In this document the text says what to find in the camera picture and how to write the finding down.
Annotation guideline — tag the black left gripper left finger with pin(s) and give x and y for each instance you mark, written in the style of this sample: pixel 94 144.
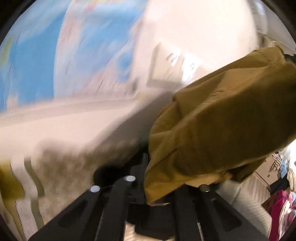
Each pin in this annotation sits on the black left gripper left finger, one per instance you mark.
pixel 97 215

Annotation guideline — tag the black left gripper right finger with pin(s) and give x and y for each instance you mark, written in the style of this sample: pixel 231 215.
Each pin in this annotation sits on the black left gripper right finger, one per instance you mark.
pixel 196 214

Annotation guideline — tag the mustard yellow garment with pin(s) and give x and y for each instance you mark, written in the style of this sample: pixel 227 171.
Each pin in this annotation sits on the mustard yellow garment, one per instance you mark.
pixel 224 125

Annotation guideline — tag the pink clothes pile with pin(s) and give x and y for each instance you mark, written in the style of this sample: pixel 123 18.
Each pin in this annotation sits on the pink clothes pile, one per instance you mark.
pixel 281 203

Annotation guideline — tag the patterned bed sheet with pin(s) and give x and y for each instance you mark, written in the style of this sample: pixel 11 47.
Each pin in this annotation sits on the patterned bed sheet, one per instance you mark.
pixel 50 151

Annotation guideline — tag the colourful wall map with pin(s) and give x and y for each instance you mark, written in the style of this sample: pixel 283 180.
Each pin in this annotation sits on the colourful wall map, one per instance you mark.
pixel 66 49

